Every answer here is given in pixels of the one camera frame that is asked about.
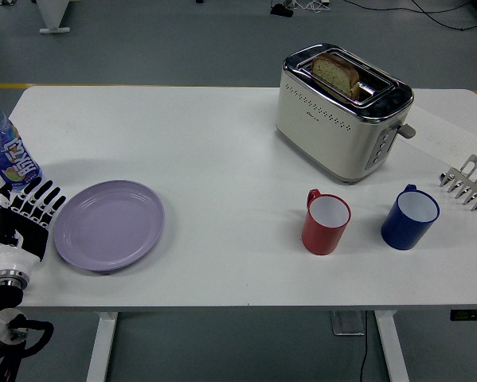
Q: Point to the black power adapter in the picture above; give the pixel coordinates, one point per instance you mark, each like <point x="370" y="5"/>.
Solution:
<point x="281" y="10"/>

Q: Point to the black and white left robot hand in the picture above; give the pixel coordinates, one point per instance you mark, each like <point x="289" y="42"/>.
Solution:
<point x="31" y="227"/>

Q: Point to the silver metal tongs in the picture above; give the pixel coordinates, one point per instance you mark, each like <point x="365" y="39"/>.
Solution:
<point x="470" y="183"/>

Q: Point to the lilac round plate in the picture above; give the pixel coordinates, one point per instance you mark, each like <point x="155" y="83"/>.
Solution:
<point x="108" y="225"/>

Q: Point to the grey floor socket box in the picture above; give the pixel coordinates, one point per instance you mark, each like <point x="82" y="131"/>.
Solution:
<point x="347" y="322"/>

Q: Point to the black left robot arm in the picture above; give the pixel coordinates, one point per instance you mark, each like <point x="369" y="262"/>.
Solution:
<point x="3" y="318"/>

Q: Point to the red mug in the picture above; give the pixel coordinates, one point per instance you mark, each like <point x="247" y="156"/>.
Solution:
<point x="325" y="227"/>

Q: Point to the white machine base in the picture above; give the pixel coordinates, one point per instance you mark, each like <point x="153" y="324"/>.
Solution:
<point x="52" y="16"/>

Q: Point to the bread slice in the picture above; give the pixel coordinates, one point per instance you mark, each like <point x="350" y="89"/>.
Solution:
<point x="337" y="75"/>

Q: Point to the white paper sheet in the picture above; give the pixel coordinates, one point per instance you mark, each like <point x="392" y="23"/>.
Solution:
<point x="445" y="135"/>

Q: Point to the blue mug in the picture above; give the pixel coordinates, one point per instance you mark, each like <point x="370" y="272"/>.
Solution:
<point x="409" y="221"/>

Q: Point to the cream and chrome toaster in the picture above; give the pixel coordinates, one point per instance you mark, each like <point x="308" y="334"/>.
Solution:
<point x="341" y="127"/>

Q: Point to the black table control panel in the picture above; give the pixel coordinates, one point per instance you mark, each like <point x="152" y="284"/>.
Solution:
<point x="471" y="314"/>

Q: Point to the blue drink bottle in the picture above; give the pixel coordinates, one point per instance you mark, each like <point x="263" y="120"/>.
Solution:
<point x="8" y="155"/>

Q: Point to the white table leg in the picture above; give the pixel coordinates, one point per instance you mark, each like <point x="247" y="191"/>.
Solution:
<point x="391" y="346"/>
<point x="100" y="346"/>

